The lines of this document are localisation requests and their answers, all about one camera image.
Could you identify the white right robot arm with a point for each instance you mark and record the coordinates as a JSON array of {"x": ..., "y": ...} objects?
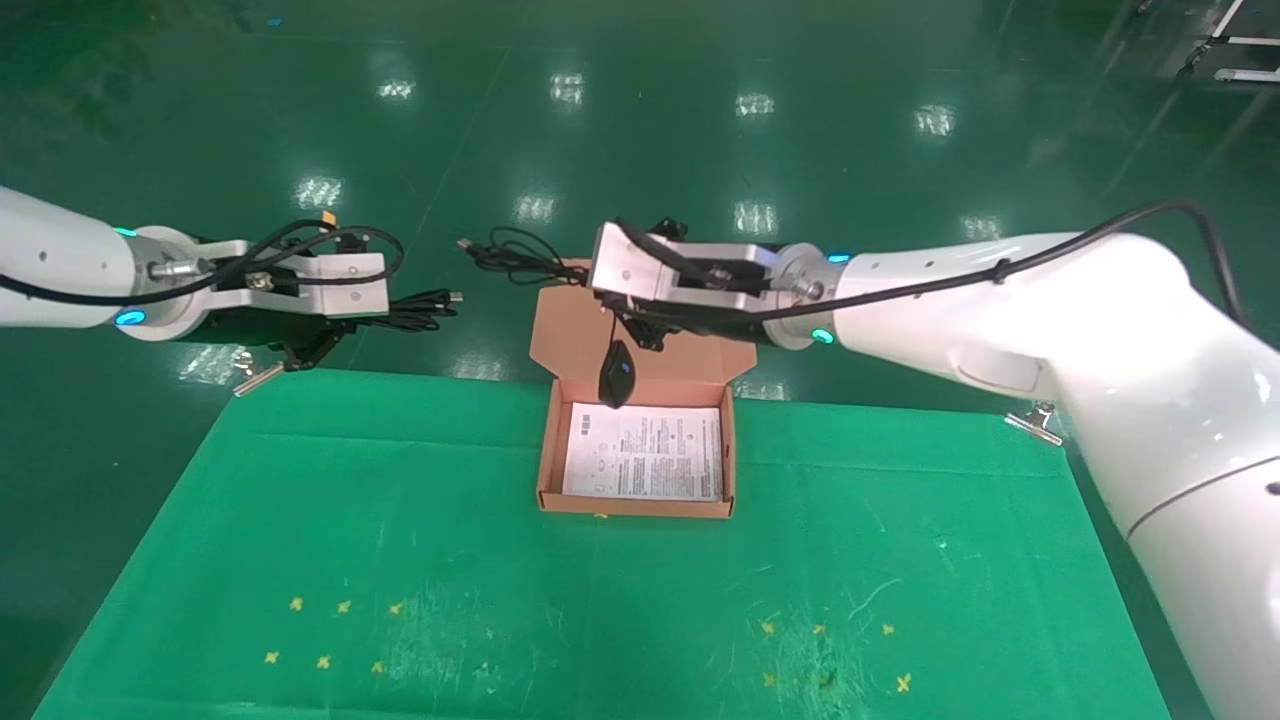
[{"x": 1100, "y": 330}]

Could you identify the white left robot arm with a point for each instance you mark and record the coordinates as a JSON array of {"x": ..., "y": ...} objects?
[{"x": 50, "y": 255}]

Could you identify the white printed instruction sheet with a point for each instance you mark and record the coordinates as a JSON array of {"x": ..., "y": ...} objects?
[{"x": 660, "y": 460}]

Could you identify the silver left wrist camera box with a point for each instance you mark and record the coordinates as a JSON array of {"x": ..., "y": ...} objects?
[{"x": 350, "y": 285}]

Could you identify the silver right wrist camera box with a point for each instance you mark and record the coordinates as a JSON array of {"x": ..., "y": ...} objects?
[{"x": 625, "y": 265}]

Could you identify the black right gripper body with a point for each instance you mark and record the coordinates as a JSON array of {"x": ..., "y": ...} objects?
[{"x": 715, "y": 322}]

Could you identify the orange cardboard box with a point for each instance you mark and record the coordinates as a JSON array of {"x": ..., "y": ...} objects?
[{"x": 570, "y": 340}]

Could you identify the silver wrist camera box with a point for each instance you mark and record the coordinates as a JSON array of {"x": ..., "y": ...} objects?
[
  {"x": 625, "y": 265},
  {"x": 350, "y": 285}
]

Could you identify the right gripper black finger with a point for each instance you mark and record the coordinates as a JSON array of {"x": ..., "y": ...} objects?
[
  {"x": 668, "y": 228},
  {"x": 640, "y": 332}
]

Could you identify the green table cloth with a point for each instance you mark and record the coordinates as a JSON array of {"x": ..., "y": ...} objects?
[{"x": 600, "y": 600}]

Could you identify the white metal cart frame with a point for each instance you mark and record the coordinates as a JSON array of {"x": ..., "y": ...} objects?
[{"x": 1250, "y": 42}]

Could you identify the silver binder clip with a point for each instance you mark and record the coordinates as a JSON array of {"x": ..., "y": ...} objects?
[
  {"x": 255, "y": 375},
  {"x": 1035, "y": 422}
]

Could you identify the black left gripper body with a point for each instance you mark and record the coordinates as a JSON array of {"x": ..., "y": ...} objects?
[{"x": 250, "y": 326}]

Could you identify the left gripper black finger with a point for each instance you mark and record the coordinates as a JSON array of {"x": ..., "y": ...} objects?
[{"x": 312, "y": 350}]

